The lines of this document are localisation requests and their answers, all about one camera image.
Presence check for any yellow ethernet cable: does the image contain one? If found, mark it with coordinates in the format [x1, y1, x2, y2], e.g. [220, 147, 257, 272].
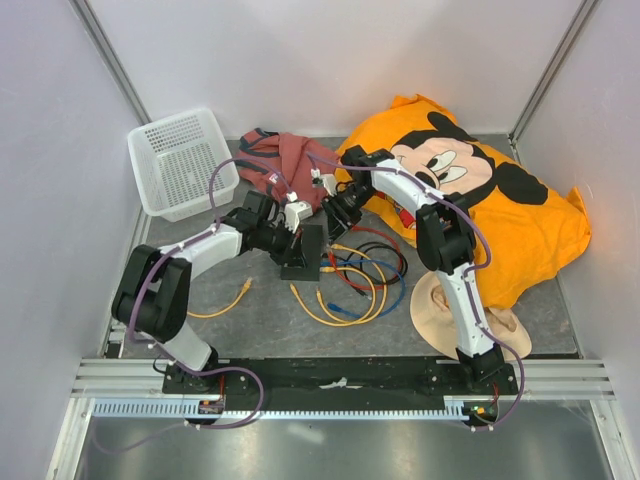
[315, 244, 390, 324]
[187, 279, 254, 319]
[289, 267, 377, 327]

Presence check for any black ethernet cable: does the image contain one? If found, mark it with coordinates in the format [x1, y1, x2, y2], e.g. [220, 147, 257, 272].
[344, 241, 411, 286]

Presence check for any beige hat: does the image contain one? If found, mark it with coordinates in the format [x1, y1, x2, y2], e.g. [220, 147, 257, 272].
[410, 272, 532, 360]

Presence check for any white plastic basket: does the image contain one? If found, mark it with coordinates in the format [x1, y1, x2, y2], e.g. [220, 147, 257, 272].
[127, 108, 240, 222]

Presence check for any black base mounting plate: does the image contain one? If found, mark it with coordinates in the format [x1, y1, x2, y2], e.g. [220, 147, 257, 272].
[162, 356, 518, 396]

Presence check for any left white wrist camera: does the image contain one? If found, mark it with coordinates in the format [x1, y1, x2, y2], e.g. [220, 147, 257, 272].
[284, 192, 313, 233]

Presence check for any red ethernet cable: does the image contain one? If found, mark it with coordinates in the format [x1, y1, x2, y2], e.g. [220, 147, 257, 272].
[329, 227, 407, 294]

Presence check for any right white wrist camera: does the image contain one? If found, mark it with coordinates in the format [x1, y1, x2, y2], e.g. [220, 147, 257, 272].
[311, 168, 337, 196]

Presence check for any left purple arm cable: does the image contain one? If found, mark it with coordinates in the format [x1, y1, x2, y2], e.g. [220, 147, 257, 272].
[92, 157, 296, 455]

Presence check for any slotted metal cable duct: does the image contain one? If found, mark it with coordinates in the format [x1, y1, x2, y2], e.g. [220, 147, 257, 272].
[92, 398, 479, 421]

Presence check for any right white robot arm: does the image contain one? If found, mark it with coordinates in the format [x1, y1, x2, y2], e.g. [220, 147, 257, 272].
[309, 146, 505, 394]

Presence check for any blue ethernet cable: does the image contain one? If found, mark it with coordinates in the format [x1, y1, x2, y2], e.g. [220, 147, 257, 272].
[319, 257, 406, 319]

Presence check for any red folded shirt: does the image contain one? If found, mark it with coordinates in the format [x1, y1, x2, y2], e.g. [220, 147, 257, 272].
[236, 128, 339, 213]

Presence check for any orange Mickey Mouse shirt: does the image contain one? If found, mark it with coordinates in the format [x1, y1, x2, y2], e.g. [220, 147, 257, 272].
[337, 95, 592, 308]

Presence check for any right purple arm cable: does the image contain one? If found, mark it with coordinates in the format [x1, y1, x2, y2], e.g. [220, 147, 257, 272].
[305, 152, 525, 434]

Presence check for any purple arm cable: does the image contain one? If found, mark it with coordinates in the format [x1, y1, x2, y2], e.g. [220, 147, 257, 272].
[92, 157, 296, 455]
[305, 152, 525, 434]

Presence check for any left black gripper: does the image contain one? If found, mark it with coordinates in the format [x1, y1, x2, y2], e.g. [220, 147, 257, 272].
[257, 220, 307, 269]

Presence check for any black network switch box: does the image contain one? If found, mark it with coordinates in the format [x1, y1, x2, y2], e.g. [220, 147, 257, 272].
[280, 224, 324, 282]

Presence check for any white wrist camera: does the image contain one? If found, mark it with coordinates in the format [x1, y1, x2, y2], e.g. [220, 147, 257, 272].
[284, 192, 313, 233]
[311, 168, 337, 196]

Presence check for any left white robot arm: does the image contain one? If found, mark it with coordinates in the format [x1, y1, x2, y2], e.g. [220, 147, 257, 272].
[111, 191, 312, 393]

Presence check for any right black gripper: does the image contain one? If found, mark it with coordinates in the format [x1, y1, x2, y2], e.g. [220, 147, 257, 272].
[319, 183, 377, 246]

